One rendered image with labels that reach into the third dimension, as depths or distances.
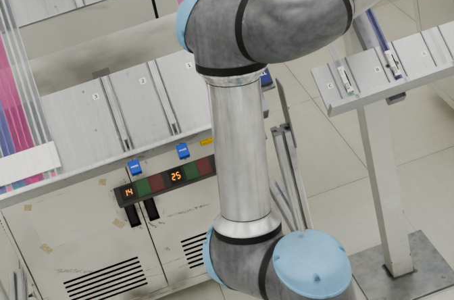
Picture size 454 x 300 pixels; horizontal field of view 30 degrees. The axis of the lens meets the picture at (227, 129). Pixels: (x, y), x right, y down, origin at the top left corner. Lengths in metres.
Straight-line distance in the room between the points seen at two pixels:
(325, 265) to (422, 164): 1.55
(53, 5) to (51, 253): 0.70
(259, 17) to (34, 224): 1.23
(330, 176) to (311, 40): 1.67
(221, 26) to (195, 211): 1.15
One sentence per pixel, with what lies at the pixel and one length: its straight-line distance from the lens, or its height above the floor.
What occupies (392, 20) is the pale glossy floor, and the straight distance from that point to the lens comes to 3.82.
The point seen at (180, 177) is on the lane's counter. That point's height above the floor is 0.65.
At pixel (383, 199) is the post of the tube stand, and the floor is 0.28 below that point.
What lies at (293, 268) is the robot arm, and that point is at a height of 0.78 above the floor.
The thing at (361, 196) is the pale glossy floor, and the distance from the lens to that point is 2.76.
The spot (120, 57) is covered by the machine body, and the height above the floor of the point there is 0.62.
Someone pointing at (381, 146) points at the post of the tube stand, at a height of 0.45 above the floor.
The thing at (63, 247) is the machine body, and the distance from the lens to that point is 2.34.
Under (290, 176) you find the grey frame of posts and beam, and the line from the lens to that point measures 1.99.
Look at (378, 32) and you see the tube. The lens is 1.89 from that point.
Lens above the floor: 1.65
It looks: 30 degrees down
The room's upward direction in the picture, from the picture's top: 16 degrees counter-clockwise
